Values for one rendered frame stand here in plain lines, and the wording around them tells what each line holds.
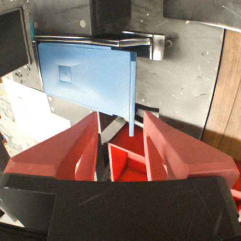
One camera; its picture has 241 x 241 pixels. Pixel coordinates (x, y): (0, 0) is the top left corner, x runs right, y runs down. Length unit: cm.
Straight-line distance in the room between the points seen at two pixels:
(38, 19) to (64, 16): 5
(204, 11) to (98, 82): 14
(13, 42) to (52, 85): 21
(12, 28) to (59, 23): 22
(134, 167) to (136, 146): 12
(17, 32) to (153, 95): 31
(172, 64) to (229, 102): 9
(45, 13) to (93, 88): 11
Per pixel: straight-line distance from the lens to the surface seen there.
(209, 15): 22
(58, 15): 23
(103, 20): 22
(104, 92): 21
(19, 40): 45
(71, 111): 28
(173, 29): 25
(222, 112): 28
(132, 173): 41
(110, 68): 19
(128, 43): 18
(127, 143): 30
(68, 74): 24
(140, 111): 21
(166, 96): 29
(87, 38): 20
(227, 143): 31
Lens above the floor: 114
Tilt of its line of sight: 43 degrees down
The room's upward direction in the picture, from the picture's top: 135 degrees counter-clockwise
